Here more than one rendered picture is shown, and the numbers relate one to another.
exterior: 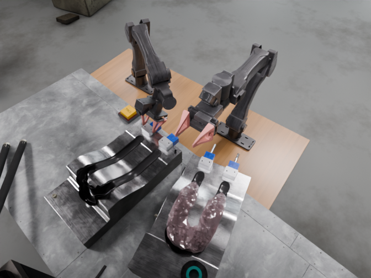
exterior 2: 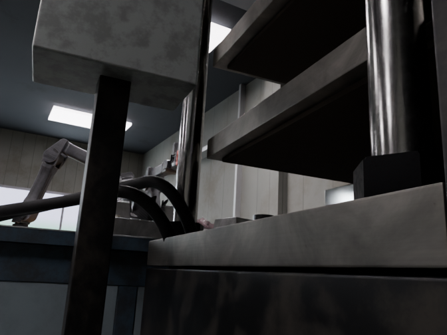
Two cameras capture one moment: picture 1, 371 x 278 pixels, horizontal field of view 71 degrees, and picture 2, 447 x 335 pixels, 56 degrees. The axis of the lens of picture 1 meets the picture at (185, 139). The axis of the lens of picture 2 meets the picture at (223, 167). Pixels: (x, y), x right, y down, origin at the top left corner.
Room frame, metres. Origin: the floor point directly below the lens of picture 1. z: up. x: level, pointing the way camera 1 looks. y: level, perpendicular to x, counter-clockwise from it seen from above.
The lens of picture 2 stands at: (-0.39, 1.52, 0.71)
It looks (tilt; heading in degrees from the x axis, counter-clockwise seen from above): 14 degrees up; 294
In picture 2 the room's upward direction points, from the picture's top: 3 degrees clockwise
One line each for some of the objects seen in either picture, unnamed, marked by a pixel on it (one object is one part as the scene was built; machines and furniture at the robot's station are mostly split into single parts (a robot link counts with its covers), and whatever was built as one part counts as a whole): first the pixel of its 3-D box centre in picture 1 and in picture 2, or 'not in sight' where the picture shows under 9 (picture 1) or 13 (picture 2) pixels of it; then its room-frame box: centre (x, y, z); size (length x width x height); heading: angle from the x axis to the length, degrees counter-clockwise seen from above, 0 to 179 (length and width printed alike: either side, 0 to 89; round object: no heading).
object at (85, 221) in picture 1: (116, 173); (134, 224); (0.51, 0.28, 0.87); 0.50 x 0.26 x 0.14; 137
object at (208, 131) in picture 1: (198, 133); not in sight; (0.46, -0.04, 1.19); 0.09 x 0.07 x 0.07; 143
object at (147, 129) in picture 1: (156, 125); not in sight; (0.74, 0.13, 0.89); 0.13 x 0.05 x 0.05; 138
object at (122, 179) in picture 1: (118, 166); (138, 212); (0.51, 0.26, 0.92); 0.35 x 0.16 x 0.09; 137
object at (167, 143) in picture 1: (173, 138); not in sight; (0.67, 0.05, 0.89); 0.13 x 0.05 x 0.05; 137
